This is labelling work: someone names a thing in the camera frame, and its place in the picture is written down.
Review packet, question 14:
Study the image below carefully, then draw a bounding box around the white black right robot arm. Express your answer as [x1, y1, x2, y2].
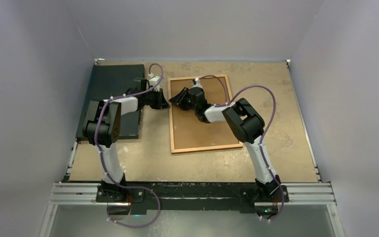
[169, 87, 284, 201]

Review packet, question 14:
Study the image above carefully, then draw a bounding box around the aluminium rail base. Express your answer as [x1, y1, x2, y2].
[39, 182, 344, 237]

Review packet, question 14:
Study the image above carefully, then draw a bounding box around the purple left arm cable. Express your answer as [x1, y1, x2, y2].
[94, 63, 165, 229]

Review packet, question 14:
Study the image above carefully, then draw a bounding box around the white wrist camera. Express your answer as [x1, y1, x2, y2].
[149, 76, 162, 91]
[192, 78, 203, 88]

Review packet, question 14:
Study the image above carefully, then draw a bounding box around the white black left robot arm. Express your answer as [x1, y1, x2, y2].
[82, 76, 170, 202]

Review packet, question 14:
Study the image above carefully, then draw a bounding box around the light wooden picture frame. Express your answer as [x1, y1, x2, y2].
[169, 75, 243, 154]

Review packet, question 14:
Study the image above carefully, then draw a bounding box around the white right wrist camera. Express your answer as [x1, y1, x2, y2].
[192, 78, 203, 88]

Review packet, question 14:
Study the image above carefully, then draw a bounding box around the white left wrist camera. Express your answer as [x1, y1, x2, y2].
[149, 76, 162, 91]

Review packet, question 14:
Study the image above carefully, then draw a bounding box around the brown frame backing board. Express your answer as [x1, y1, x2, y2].
[170, 78, 241, 151]

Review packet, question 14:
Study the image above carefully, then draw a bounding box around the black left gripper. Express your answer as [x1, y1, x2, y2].
[142, 88, 170, 110]

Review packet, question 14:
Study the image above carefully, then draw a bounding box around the dark blue electronics box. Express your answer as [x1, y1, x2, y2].
[76, 64, 146, 142]

